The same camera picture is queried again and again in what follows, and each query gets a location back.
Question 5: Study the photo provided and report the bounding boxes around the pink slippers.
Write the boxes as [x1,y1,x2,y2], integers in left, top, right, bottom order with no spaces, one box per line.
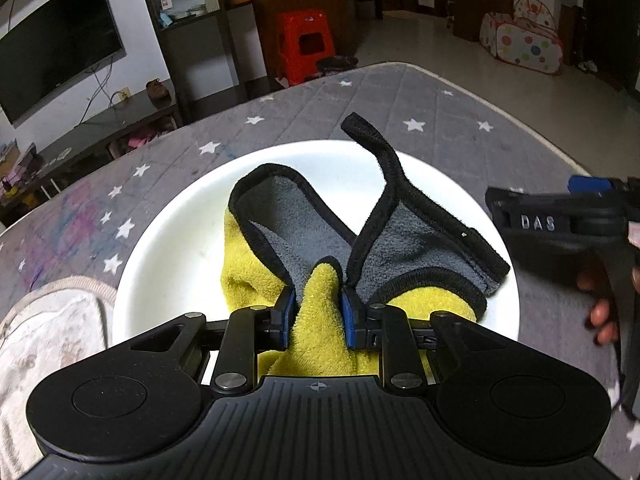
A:
[125,127,162,152]

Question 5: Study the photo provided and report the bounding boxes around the polka dot play tent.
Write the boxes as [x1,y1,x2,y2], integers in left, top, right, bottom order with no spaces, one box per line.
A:
[479,0,565,76]

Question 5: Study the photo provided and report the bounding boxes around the white rope-edged towel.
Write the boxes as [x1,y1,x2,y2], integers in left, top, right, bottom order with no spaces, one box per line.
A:
[0,276,118,480]

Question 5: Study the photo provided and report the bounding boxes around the grey star-printed mat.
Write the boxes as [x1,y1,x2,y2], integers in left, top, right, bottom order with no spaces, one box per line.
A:
[0,61,640,480]

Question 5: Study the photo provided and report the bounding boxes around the stack of boxes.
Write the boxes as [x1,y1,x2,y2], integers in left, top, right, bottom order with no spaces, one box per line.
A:
[0,142,40,197]

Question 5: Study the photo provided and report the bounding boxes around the white round plate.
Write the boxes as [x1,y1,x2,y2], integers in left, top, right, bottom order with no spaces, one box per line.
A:
[112,139,521,380]

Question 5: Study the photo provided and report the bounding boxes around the dark glass display cabinet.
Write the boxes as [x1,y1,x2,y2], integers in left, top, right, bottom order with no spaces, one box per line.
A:
[135,0,251,126]

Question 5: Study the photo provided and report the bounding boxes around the black flat-screen television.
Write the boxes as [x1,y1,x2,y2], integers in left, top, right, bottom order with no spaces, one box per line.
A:
[0,0,125,127]

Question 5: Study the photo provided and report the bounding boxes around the red plastic stool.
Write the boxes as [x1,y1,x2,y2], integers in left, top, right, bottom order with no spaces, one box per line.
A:
[276,8,337,87]

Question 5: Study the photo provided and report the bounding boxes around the person's right hand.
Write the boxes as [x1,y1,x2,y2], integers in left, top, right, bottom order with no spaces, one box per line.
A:
[576,260,622,347]

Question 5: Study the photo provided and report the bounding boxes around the dark television stand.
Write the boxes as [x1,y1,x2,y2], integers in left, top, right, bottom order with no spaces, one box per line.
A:
[0,91,183,228]

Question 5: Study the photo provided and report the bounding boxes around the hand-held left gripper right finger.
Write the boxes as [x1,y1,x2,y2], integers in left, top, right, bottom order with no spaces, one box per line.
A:
[341,285,501,395]

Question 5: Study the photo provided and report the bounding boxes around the yellow and grey cleaning cloth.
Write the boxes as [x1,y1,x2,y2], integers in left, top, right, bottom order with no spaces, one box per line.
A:
[220,112,511,378]

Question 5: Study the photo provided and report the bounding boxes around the black round bin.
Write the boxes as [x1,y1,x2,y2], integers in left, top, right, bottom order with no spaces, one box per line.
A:
[316,56,360,79]

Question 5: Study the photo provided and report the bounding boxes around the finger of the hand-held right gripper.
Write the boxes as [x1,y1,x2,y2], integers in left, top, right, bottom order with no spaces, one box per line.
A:
[568,175,626,197]

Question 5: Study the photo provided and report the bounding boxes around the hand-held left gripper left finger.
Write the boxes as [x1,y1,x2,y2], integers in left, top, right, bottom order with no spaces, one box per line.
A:
[129,285,299,396]

